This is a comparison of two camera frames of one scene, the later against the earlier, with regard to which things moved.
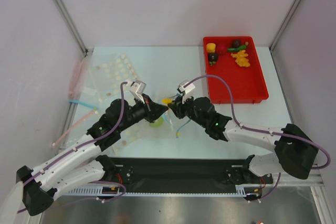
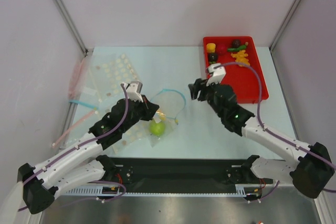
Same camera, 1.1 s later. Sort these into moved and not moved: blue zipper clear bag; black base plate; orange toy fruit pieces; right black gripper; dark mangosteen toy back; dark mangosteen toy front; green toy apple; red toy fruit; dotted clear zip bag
Moved: green toy apple; blue zipper clear bag; right black gripper
Not moved: red toy fruit; black base plate; dotted clear zip bag; dark mangosteen toy back; orange toy fruit pieces; dark mangosteen toy front
